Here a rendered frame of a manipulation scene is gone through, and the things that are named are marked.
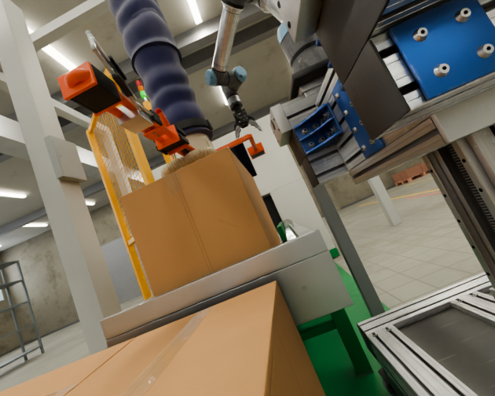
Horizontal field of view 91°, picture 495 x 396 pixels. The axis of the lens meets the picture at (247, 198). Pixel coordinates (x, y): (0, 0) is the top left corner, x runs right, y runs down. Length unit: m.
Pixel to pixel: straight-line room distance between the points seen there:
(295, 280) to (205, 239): 0.29
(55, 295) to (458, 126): 15.47
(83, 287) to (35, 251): 14.21
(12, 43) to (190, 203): 2.09
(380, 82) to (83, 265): 1.77
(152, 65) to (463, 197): 1.19
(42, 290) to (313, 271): 15.51
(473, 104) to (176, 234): 0.72
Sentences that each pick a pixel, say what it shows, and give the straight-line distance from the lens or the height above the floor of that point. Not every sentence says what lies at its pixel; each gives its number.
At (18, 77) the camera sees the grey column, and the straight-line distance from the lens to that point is 2.46.
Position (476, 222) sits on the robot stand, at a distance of 0.69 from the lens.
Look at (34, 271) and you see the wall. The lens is 16.15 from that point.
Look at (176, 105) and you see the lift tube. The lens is 1.15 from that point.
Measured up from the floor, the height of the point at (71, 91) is 1.06.
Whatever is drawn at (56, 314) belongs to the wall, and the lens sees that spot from 15.65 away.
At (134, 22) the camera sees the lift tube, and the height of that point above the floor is 1.73.
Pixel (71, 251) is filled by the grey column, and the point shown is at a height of 1.01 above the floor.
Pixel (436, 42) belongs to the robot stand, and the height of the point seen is 0.78.
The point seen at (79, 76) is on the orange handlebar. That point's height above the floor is 1.07.
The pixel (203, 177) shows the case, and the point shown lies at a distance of 0.77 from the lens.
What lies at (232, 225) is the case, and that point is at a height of 0.71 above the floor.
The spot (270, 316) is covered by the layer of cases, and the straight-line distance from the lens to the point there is 0.42.
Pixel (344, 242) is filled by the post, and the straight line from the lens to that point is 1.28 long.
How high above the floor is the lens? 0.68
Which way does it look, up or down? 8 degrees up
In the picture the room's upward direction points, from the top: 23 degrees counter-clockwise
